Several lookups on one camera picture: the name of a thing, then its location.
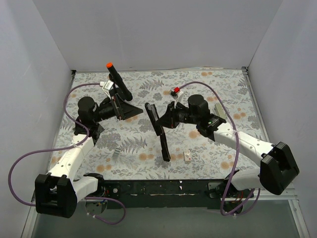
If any floral patterned table mat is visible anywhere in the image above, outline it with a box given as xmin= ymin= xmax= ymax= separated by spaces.
xmin=75 ymin=69 xmax=267 ymax=180

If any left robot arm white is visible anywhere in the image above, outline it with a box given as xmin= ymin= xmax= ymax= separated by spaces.
xmin=35 ymin=95 xmax=143 ymax=218

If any black microphone on stand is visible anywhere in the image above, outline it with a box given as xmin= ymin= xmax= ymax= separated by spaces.
xmin=106 ymin=62 xmax=133 ymax=101

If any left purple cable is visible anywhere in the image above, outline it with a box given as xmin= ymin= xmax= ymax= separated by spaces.
xmin=8 ymin=81 xmax=127 ymax=226

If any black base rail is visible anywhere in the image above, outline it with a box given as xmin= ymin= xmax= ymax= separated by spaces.
xmin=76 ymin=179 xmax=255 ymax=211

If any small staple box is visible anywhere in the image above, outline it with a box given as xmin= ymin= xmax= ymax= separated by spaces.
xmin=183 ymin=150 xmax=192 ymax=163

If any beige stapler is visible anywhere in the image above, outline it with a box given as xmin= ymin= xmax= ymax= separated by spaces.
xmin=214 ymin=103 xmax=226 ymax=119

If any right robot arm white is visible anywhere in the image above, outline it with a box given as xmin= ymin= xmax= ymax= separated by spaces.
xmin=155 ymin=95 xmax=300 ymax=197

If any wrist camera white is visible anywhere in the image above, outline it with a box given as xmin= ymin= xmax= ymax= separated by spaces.
xmin=169 ymin=87 xmax=183 ymax=106
xmin=100 ymin=79 xmax=114 ymax=99

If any black stapler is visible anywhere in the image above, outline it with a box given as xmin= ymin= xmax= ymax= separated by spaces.
xmin=145 ymin=103 xmax=171 ymax=162

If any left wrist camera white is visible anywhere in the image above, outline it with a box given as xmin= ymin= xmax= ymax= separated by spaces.
xmin=100 ymin=79 xmax=114 ymax=99

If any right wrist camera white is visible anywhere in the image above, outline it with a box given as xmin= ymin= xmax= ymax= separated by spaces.
xmin=169 ymin=87 xmax=183 ymax=106

